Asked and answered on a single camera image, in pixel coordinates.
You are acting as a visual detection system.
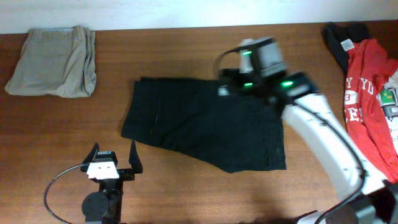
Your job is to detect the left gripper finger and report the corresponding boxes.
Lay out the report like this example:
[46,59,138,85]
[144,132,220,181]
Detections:
[82,142,100,164]
[128,141,143,174]

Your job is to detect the black shorts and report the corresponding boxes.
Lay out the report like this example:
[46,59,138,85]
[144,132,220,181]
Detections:
[121,77,287,173]

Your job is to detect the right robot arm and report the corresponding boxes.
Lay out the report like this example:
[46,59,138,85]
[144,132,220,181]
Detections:
[213,37,397,224]

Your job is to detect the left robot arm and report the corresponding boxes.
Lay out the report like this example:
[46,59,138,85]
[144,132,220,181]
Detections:
[80,142,143,224]

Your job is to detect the folded khaki shorts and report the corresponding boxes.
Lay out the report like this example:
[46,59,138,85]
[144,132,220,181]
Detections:
[4,26,97,98]

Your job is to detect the black shirt with white tag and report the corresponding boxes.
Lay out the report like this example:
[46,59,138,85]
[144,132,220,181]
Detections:
[321,22,371,75]

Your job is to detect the red jersey with white letters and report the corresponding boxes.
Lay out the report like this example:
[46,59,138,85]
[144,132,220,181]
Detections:
[344,39,397,183]

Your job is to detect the white shirt with green print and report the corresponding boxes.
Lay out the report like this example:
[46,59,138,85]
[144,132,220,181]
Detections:
[377,72,397,152]

